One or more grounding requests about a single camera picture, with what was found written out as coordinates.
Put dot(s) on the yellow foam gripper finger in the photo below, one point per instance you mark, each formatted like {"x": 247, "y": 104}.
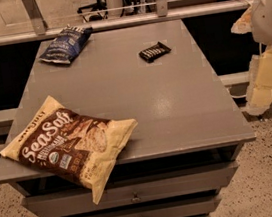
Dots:
{"x": 259, "y": 91}
{"x": 243, "y": 24}

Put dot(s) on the grey drawer cabinet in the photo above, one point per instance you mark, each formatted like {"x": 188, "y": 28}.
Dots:
{"x": 138, "y": 126}

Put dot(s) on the black office chair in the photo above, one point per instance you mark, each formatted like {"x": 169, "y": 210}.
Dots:
{"x": 96, "y": 11}

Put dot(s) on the blue chip bag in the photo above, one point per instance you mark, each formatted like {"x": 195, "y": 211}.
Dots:
{"x": 67, "y": 45}

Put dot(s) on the yellow brown Sea Salt chip bag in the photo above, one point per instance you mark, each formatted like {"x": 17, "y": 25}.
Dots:
{"x": 78, "y": 148}

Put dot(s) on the black candy bar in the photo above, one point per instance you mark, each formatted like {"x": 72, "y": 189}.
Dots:
{"x": 154, "y": 52}

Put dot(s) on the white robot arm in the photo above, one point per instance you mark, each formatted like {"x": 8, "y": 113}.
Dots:
{"x": 257, "y": 19}

